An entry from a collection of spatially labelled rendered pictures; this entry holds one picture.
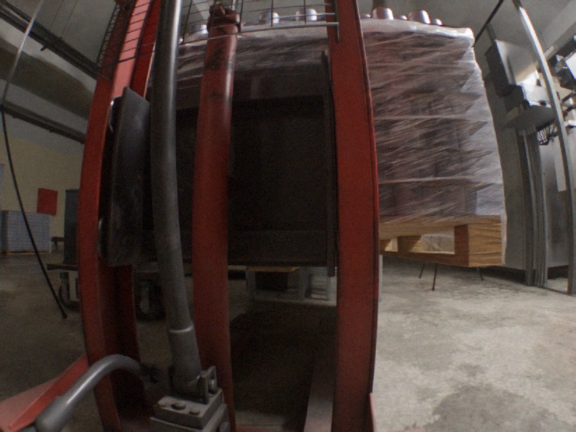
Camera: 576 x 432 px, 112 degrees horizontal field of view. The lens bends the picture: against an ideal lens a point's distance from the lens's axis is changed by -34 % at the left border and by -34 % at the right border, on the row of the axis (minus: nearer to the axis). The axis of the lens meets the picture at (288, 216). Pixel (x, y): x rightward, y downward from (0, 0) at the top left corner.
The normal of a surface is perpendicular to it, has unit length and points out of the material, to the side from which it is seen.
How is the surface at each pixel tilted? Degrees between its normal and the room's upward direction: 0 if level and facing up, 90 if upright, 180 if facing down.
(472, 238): 88
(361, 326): 90
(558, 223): 90
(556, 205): 90
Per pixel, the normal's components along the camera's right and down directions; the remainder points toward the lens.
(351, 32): -0.14, -0.07
